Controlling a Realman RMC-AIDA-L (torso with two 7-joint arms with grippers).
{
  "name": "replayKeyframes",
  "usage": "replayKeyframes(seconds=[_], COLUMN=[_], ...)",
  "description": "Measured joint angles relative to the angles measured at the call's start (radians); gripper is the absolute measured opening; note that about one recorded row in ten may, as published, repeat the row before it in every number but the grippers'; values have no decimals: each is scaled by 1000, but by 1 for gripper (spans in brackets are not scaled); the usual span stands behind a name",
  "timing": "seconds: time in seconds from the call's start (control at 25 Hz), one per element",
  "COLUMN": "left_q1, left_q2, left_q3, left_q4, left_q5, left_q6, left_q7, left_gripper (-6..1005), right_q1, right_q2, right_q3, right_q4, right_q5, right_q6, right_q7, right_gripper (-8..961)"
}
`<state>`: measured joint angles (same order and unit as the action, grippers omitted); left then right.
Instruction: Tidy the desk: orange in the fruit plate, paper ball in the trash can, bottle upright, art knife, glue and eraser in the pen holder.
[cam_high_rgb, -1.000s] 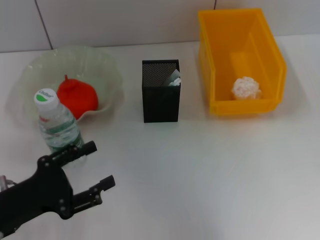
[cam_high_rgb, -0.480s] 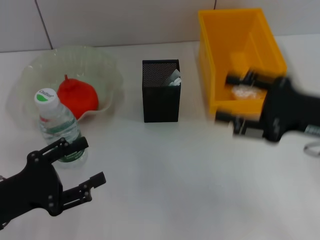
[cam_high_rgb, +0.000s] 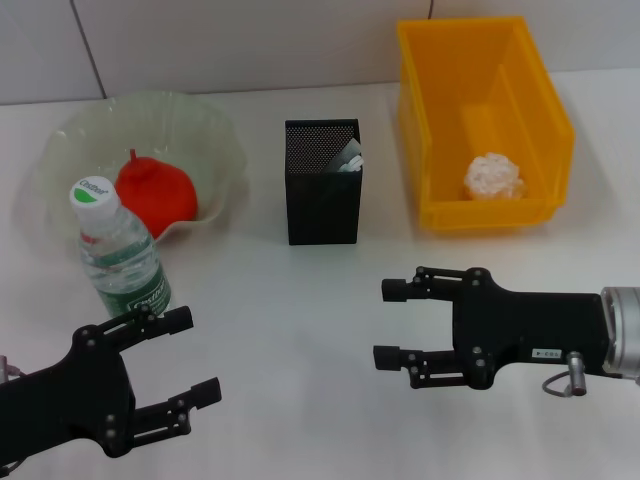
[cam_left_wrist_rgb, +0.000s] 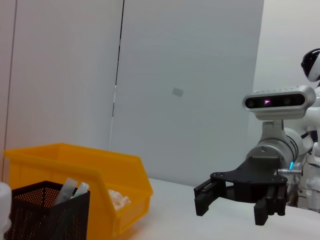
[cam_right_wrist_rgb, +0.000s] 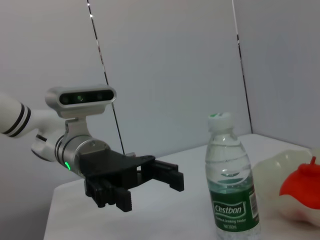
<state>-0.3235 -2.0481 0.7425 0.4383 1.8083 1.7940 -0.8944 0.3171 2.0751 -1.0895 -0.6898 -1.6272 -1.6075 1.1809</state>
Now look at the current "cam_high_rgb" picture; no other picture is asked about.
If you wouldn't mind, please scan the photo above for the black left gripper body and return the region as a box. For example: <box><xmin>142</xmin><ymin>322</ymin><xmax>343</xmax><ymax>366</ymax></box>
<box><xmin>0</xmin><ymin>324</ymin><xmax>139</xmax><ymax>461</ymax></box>

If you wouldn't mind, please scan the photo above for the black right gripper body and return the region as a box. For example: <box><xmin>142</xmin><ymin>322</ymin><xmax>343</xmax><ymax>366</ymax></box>
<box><xmin>452</xmin><ymin>268</ymin><xmax>614</xmax><ymax>391</ymax></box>

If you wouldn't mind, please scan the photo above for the clear bottle with green label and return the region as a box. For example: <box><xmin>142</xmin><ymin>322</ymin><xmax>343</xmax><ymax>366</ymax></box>
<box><xmin>69</xmin><ymin>174</ymin><xmax>174</xmax><ymax>320</ymax></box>

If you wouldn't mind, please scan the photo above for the red-orange fruit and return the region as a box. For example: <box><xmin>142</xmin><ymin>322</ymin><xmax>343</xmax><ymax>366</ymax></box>
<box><xmin>113</xmin><ymin>148</ymin><xmax>199</xmax><ymax>240</ymax></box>

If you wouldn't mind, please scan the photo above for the grey marker pen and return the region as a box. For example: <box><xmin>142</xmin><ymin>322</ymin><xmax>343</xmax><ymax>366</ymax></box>
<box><xmin>327</xmin><ymin>138</ymin><xmax>364</xmax><ymax>174</ymax></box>

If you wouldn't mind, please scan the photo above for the white paper ball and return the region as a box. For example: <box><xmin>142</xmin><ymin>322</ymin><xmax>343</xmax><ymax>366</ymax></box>
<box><xmin>462</xmin><ymin>152</ymin><xmax>530</xmax><ymax>200</ymax></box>

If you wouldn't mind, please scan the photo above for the black mesh pen holder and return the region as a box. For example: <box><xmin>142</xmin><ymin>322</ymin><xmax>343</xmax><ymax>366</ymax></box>
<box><xmin>283</xmin><ymin>118</ymin><xmax>362</xmax><ymax>246</ymax></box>

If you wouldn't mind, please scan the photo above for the translucent green glass fruit plate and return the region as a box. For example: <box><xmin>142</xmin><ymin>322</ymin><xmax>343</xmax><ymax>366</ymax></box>
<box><xmin>34</xmin><ymin>89</ymin><xmax>249</xmax><ymax>246</ymax></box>

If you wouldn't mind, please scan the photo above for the yellow plastic bin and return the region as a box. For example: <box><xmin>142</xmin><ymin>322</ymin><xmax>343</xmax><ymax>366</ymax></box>
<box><xmin>395</xmin><ymin>15</ymin><xmax>575</xmax><ymax>231</ymax></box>

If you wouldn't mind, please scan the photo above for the grey right gripper cable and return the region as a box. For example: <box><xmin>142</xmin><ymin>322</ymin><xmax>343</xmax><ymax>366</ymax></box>
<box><xmin>542</xmin><ymin>351</ymin><xmax>590</xmax><ymax>399</ymax></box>

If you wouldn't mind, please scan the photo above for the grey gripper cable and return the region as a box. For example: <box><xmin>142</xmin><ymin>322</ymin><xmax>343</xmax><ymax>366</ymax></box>
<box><xmin>542</xmin><ymin>351</ymin><xmax>590</xmax><ymax>399</ymax></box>
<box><xmin>0</xmin><ymin>355</ymin><xmax>22</xmax><ymax>384</ymax></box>

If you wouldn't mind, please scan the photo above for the grey left gripper cable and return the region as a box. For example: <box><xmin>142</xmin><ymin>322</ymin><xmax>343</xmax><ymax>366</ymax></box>
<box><xmin>0</xmin><ymin>355</ymin><xmax>22</xmax><ymax>384</ymax></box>

